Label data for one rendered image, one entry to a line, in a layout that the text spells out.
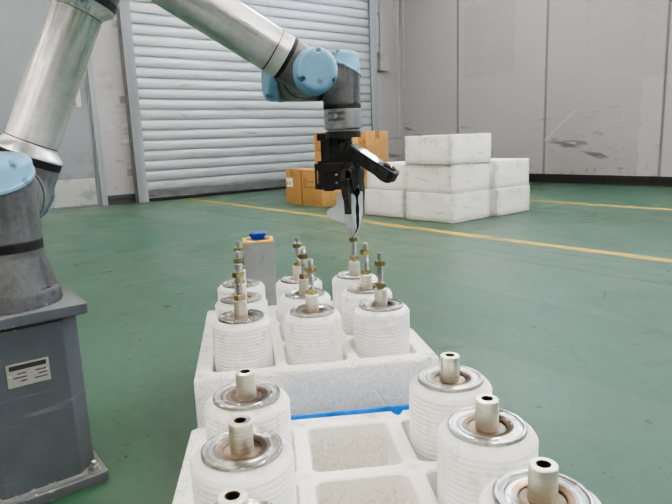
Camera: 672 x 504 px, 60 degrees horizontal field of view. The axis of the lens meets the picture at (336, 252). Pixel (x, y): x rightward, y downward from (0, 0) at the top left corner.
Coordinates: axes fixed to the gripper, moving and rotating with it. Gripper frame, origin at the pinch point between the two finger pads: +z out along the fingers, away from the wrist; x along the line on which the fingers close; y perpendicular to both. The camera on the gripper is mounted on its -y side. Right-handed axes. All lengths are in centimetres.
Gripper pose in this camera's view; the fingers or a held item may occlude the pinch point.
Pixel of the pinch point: (355, 229)
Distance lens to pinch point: 120.6
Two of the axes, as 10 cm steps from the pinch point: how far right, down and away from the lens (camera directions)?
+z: 0.4, 9.8, 1.9
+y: -9.2, -0.4, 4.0
